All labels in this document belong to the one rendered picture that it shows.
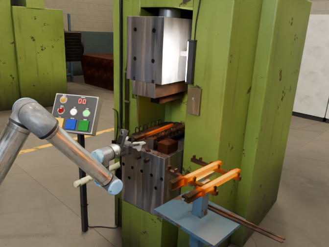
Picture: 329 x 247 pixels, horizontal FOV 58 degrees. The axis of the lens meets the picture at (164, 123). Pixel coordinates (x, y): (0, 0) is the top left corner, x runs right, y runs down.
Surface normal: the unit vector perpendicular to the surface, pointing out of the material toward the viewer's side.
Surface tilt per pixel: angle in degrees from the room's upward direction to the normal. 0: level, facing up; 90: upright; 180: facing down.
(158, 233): 90
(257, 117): 90
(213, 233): 0
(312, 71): 90
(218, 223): 0
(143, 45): 90
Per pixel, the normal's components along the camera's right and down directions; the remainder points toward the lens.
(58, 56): 0.63, 0.26
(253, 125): -0.59, 0.22
